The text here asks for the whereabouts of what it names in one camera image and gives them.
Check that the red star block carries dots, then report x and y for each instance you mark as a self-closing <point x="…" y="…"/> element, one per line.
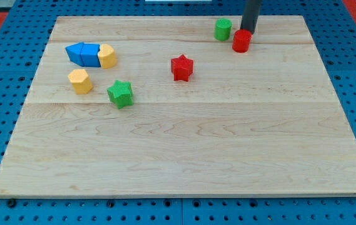
<point x="182" y="68"/>

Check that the yellow hexagon block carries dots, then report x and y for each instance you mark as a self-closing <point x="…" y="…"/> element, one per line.
<point x="80" y="81"/>

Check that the blue triangle block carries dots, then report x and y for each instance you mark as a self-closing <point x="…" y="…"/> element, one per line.
<point x="74" y="53"/>

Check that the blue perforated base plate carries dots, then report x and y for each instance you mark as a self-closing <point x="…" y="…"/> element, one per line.
<point x="23" y="37"/>

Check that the yellow heart block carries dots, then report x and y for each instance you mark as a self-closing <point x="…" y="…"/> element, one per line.
<point x="107" y="56"/>

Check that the blue cube block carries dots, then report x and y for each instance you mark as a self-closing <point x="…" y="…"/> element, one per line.
<point x="89" y="55"/>

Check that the red cylinder block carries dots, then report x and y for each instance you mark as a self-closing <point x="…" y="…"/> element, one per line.
<point x="241" y="40"/>

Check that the wooden board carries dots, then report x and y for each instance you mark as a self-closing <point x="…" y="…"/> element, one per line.
<point x="266" y="123"/>

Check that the green cylinder block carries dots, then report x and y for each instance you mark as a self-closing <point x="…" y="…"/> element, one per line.
<point x="222" y="29"/>

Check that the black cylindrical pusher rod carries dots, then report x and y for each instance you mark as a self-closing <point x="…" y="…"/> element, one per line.
<point x="250" y="15"/>

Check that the green star block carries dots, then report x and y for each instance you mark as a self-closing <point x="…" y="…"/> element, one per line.
<point x="121" y="94"/>

